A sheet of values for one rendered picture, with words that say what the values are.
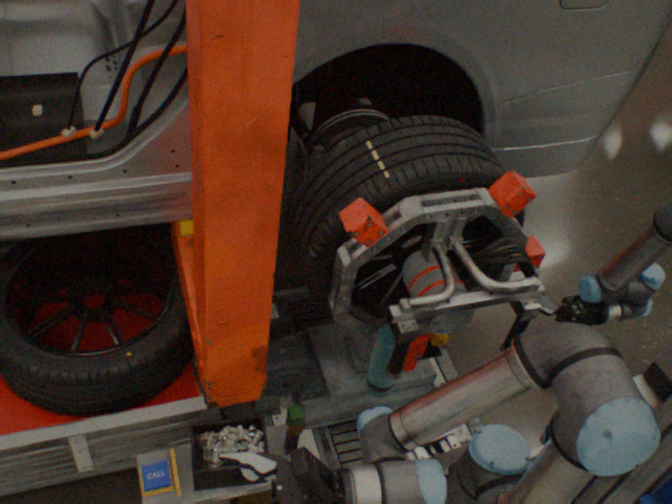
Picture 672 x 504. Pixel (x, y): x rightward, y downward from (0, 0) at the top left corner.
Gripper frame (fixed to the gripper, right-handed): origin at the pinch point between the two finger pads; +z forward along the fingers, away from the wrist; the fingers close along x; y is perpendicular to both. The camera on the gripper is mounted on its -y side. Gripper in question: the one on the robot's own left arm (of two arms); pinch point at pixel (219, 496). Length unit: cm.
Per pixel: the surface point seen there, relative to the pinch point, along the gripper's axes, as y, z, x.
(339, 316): 38, -36, 75
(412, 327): 22, -48, 53
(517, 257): 11, -77, 65
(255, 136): -30, -9, 54
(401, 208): 3, -48, 76
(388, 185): -1, -46, 81
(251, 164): -24, -9, 55
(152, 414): 75, 16, 75
